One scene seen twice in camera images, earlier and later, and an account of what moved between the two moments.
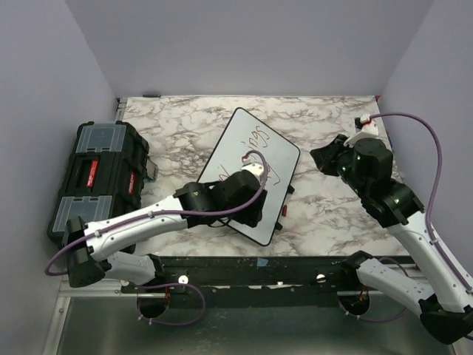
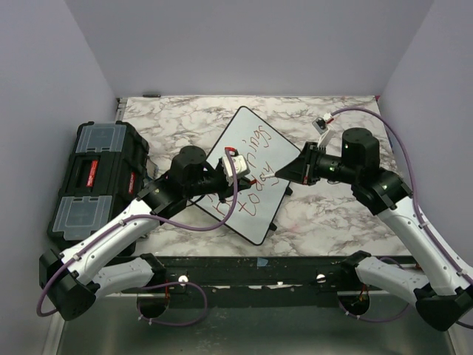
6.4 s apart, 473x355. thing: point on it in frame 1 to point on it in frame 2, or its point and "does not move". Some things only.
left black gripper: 253,212 to 228,191
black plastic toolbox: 105,175 does not move
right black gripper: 324,156 to 302,169
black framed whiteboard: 246,133 does not move
